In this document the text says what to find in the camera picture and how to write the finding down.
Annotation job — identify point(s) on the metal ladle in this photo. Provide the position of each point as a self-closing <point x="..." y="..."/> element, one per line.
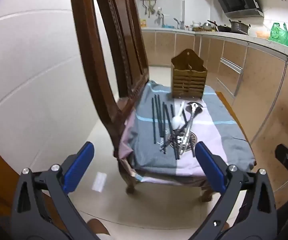
<point x="195" y="107"/>

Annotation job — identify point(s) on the small lidded steel pot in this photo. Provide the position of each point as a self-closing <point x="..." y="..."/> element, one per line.
<point x="206" y="26"/>

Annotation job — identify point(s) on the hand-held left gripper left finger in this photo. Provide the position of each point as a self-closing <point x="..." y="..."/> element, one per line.
<point x="80" y="165"/>

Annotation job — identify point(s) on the large steel cooking pot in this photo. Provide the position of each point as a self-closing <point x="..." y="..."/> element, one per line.
<point x="238" y="26"/>

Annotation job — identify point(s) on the metal coil whisk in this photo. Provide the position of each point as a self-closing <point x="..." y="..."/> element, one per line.
<point x="163" y="138"/>

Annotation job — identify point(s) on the orange bowl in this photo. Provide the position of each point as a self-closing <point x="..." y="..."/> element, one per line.
<point x="261" y="34"/>

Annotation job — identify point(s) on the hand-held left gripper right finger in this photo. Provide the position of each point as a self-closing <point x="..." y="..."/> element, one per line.
<point x="210" y="166"/>

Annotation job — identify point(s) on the black wok pan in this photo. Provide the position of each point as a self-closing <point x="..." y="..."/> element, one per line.
<point x="222" y="27"/>

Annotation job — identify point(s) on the yellow box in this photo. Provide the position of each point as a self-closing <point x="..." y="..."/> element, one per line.
<point x="143" y="23"/>

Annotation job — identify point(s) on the white plastic spoon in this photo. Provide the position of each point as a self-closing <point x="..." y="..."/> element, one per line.
<point x="176" y="122"/>

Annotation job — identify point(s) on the carved brown wooden chair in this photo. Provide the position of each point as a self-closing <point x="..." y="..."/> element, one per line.
<point x="96" y="42"/>

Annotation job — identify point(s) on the green plastic bag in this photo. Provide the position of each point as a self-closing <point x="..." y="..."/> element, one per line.
<point x="280" y="35"/>

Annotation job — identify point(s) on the wooden utensil holder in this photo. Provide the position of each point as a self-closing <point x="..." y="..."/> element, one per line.
<point x="188" y="80"/>

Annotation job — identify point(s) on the chrome sink faucet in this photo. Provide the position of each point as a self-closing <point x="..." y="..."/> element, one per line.
<point x="178" y="23"/>

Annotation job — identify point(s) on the grey pink plaid blanket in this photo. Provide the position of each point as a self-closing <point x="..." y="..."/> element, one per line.
<point x="208" y="130"/>

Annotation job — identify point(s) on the cabinet drawer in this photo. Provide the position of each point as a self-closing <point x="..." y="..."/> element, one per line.
<point x="230" y="67"/>

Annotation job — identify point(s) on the bunch of black chopsticks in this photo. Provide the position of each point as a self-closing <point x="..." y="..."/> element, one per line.
<point x="153" y="120"/>

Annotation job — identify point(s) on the beige kitchen counter cabinets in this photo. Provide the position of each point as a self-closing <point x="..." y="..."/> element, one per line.
<point x="258" y="85"/>

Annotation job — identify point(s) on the stacked white bowls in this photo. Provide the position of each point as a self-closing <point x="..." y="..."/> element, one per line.
<point x="196" y="24"/>

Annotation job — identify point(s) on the wall water tap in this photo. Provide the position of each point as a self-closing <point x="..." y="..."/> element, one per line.
<point x="160" y="13"/>

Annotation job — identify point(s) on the blue sink tray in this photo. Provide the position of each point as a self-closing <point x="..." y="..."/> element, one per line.
<point x="169" y="26"/>

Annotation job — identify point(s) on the steel slotted skimmer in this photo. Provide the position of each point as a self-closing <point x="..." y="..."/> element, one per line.
<point x="188" y="130"/>

